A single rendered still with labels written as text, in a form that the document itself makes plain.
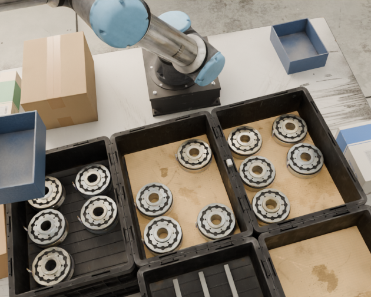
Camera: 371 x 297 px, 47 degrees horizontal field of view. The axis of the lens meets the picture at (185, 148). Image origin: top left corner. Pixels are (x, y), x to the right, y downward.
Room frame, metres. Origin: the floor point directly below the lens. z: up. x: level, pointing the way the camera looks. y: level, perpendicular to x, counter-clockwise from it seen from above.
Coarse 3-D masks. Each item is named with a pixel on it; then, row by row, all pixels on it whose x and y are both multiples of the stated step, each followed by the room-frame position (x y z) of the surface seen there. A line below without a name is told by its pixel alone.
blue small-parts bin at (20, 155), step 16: (32, 112) 0.65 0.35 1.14; (0, 128) 0.64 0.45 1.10; (16, 128) 0.64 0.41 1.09; (32, 128) 0.65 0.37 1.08; (0, 144) 0.61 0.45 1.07; (16, 144) 0.60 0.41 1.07; (32, 144) 0.60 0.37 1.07; (0, 160) 0.56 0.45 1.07; (16, 160) 0.56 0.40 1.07; (32, 160) 0.55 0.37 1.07; (0, 176) 0.52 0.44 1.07; (16, 176) 0.51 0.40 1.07; (32, 176) 0.47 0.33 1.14; (0, 192) 0.45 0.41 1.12; (16, 192) 0.45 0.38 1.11; (32, 192) 0.45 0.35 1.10
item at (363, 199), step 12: (264, 96) 0.77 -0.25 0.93; (276, 96) 0.77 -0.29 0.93; (216, 108) 0.75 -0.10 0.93; (228, 108) 0.74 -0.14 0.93; (312, 108) 0.71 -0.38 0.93; (216, 120) 0.71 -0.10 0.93; (324, 120) 0.66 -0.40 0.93; (324, 132) 0.63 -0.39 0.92; (336, 144) 0.58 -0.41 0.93; (228, 156) 0.58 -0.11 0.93; (348, 168) 0.50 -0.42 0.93; (240, 180) 0.51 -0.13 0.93; (240, 192) 0.47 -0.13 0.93; (360, 192) 0.43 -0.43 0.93; (348, 204) 0.40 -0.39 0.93; (360, 204) 0.40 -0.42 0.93; (252, 216) 0.40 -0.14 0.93; (300, 216) 0.39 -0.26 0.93; (312, 216) 0.38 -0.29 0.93; (264, 228) 0.37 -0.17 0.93; (276, 228) 0.36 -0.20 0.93
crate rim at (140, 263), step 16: (208, 112) 0.74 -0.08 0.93; (144, 128) 0.71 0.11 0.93; (112, 144) 0.67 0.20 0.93; (224, 160) 0.58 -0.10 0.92; (128, 208) 0.47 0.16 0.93; (240, 208) 0.43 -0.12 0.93; (128, 224) 0.42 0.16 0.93; (224, 240) 0.35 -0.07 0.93; (160, 256) 0.33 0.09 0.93; (176, 256) 0.33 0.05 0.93
